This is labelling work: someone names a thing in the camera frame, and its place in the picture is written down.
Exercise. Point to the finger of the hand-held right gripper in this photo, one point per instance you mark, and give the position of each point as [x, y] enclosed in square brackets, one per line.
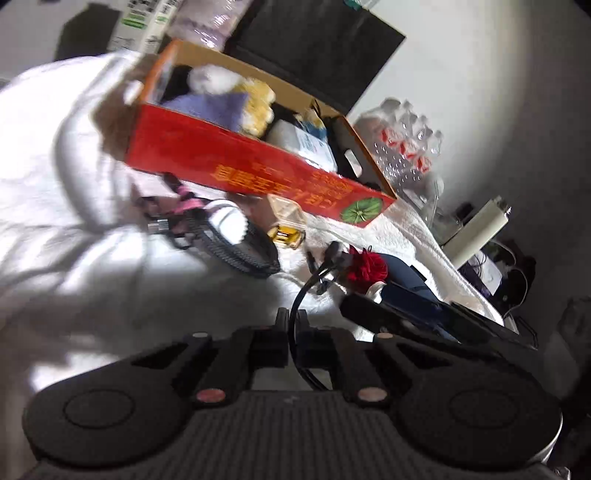
[489, 325]
[383, 318]

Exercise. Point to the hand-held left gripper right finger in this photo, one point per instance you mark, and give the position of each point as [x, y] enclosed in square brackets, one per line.
[302, 325]

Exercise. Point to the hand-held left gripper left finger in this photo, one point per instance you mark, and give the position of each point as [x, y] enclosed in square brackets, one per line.
[282, 323]

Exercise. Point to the red rose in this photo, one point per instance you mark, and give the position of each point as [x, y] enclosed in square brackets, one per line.
[367, 267]

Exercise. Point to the red cardboard box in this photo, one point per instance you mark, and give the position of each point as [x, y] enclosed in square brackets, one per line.
[231, 157]

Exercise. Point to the white thermos bottle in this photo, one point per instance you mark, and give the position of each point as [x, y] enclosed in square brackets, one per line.
[480, 230]

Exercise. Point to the amber glass perfume bottle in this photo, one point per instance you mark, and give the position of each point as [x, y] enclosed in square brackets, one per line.
[288, 226]

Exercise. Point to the clear glass cup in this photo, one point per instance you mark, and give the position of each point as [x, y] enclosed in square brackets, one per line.
[429, 203]

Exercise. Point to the pack of water bottles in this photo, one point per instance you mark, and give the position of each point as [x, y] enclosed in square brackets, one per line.
[401, 138]

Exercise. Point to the white packet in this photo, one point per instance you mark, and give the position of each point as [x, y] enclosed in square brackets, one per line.
[304, 143]

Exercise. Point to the purple cloth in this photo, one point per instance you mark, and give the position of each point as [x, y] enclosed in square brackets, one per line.
[207, 110]

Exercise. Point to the white blanket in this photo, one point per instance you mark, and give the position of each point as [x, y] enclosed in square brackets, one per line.
[69, 230]

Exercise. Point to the white fluffy toy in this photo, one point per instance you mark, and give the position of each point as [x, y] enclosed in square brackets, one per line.
[213, 78]

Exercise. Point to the black paper bag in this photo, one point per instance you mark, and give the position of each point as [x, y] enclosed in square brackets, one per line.
[318, 46]

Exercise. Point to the clear plastic vase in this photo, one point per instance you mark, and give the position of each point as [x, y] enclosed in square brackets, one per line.
[207, 21]

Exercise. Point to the white milk carton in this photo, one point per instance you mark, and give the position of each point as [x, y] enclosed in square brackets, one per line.
[138, 25]

